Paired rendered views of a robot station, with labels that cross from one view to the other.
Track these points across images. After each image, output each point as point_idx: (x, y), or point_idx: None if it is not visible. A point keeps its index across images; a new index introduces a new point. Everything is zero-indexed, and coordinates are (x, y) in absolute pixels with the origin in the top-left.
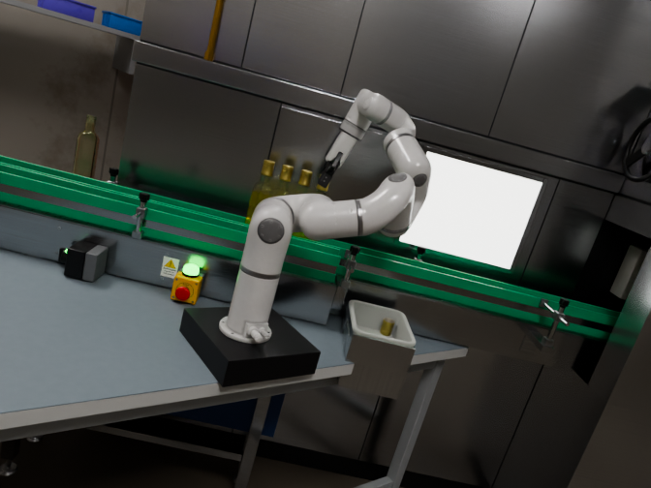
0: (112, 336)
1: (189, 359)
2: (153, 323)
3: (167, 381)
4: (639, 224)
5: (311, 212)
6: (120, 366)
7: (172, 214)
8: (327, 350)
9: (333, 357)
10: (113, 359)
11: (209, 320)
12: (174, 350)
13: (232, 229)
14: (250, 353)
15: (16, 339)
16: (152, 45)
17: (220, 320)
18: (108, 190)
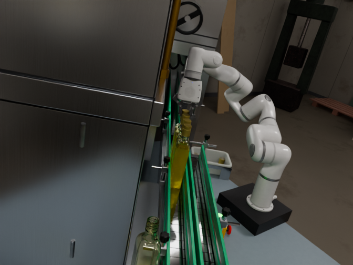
0: (286, 262)
1: (277, 231)
2: (257, 247)
3: (300, 238)
4: (187, 51)
5: (280, 135)
6: (306, 255)
7: (214, 204)
8: (223, 184)
9: (228, 183)
10: (304, 258)
11: (262, 215)
12: (274, 237)
13: (210, 179)
14: (279, 203)
15: None
16: (164, 97)
17: (263, 210)
18: (194, 244)
